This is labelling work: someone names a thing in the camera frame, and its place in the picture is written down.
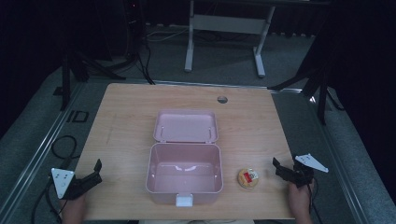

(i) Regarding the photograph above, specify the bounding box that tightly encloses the round yellow tin red label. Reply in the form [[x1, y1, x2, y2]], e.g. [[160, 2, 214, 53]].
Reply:
[[237, 167, 260, 189]]

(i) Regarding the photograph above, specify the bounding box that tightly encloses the person's left hand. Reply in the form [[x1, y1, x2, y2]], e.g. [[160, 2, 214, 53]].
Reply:
[[59, 193, 88, 219]]

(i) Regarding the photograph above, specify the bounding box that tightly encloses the white metal desk frame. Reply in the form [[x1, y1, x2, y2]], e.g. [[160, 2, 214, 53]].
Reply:
[[184, 0, 276, 78]]

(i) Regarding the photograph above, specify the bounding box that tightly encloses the black tripod stand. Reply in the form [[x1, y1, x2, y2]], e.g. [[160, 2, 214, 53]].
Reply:
[[51, 50, 127, 112], [268, 59, 346, 126]]

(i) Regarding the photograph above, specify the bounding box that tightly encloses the person's right hand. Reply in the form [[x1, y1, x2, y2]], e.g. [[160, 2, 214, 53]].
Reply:
[[287, 182, 313, 216]]

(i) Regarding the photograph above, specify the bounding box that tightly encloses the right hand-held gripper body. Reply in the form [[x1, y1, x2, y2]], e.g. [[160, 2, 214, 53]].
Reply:
[[284, 153, 330, 189]]

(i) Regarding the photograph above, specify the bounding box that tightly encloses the white floor cable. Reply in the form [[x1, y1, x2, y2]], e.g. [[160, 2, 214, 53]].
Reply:
[[145, 27, 191, 43]]

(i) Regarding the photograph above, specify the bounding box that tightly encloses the pink plastic storage box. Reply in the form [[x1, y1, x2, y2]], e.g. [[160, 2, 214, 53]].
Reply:
[[145, 108, 224, 208]]

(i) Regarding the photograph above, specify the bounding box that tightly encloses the dark computer tower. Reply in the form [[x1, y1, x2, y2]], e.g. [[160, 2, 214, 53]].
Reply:
[[121, 0, 148, 59]]

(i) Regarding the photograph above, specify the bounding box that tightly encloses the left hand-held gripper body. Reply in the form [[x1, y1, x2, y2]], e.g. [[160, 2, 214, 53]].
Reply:
[[50, 167, 96, 201]]

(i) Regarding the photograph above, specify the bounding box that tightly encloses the metal floor rail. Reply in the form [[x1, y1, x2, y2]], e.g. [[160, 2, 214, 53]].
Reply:
[[306, 92, 370, 224], [0, 81, 87, 218]]

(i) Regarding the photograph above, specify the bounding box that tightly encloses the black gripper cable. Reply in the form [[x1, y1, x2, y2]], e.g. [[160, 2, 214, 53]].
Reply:
[[30, 175, 64, 224], [307, 181, 325, 224]]

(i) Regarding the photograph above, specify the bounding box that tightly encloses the black floor cable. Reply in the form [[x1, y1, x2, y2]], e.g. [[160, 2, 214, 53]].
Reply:
[[135, 43, 156, 86]]

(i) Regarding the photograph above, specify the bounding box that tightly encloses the black cable loop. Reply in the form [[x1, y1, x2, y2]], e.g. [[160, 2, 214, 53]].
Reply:
[[50, 134, 81, 161]]

